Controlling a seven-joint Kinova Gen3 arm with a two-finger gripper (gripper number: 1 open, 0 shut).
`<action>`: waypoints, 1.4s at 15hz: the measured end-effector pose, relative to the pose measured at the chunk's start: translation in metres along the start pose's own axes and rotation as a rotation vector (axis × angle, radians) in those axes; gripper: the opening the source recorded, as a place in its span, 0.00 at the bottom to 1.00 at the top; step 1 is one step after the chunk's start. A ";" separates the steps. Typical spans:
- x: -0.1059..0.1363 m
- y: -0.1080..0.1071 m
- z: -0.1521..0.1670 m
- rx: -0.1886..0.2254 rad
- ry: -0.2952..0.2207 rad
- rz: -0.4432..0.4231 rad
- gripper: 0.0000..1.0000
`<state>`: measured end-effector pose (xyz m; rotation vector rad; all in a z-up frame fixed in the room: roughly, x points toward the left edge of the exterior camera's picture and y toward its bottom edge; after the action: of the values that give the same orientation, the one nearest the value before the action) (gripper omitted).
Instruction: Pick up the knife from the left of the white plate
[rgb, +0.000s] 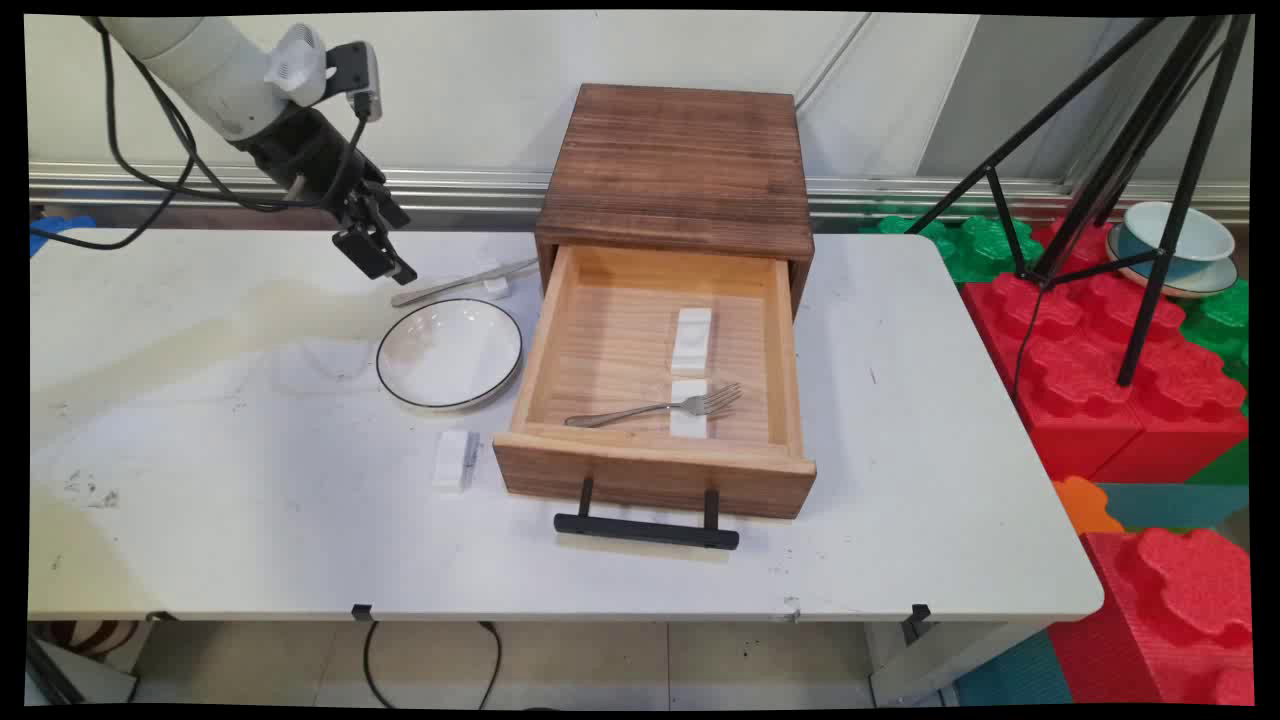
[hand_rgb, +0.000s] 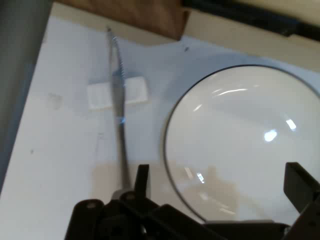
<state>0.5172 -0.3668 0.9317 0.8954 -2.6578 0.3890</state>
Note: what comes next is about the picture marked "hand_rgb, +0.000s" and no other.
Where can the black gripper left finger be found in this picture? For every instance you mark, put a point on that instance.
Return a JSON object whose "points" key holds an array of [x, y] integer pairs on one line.
{"points": [[142, 180]]}

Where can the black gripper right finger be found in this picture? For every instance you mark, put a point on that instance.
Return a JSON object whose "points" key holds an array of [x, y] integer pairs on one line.
{"points": [[302, 190]]}

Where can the steel table knife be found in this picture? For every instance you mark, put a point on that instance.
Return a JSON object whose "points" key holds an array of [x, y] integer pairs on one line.
{"points": [[117, 100]]}

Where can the white plate with black rim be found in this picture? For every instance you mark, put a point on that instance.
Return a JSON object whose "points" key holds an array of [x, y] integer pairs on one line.
{"points": [[237, 140]]}

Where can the white block cutlery rest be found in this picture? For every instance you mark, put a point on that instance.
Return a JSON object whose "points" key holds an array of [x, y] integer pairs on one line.
{"points": [[136, 91]]}

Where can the dark wooden cabinet box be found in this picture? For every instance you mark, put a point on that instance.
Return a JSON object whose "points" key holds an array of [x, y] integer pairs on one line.
{"points": [[140, 15]]}

